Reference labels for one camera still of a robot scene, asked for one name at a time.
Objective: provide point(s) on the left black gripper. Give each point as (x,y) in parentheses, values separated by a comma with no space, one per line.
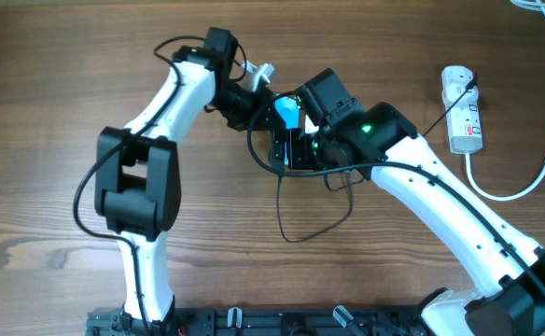
(241,121)

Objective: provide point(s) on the white power strip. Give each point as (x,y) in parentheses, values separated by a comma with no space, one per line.
(463,123)

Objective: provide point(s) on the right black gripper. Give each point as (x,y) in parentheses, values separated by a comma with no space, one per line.
(297,159)

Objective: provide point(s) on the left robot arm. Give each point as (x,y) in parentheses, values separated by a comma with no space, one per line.
(137,178)

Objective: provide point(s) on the teal Galaxy smartphone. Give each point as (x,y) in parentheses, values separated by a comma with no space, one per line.
(287,109)

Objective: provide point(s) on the white charger plug adapter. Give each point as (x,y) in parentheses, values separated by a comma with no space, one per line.
(459,94)

